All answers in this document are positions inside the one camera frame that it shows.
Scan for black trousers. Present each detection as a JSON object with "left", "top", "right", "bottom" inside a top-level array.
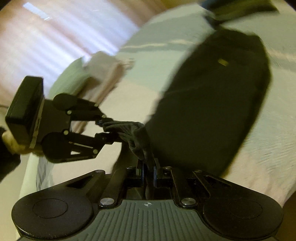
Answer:
[{"left": 102, "top": 29, "right": 271, "bottom": 176}]

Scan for left hand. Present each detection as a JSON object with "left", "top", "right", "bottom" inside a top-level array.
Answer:
[{"left": 2, "top": 131, "right": 44, "bottom": 157}]

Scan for green striped pillow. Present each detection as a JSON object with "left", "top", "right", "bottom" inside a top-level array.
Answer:
[{"left": 47, "top": 58, "right": 90, "bottom": 99}]

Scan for folded beige blanket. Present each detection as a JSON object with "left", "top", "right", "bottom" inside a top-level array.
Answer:
[{"left": 70, "top": 51, "right": 136, "bottom": 134}]

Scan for pink curtain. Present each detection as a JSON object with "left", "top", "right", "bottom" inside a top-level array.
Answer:
[{"left": 1, "top": 1, "right": 166, "bottom": 105}]

